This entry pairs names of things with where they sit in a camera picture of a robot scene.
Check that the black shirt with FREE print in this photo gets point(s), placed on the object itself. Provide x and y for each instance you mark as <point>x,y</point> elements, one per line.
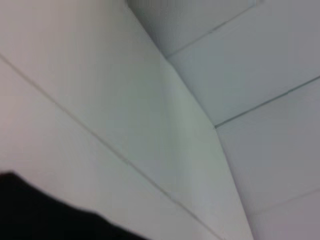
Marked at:
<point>45,212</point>

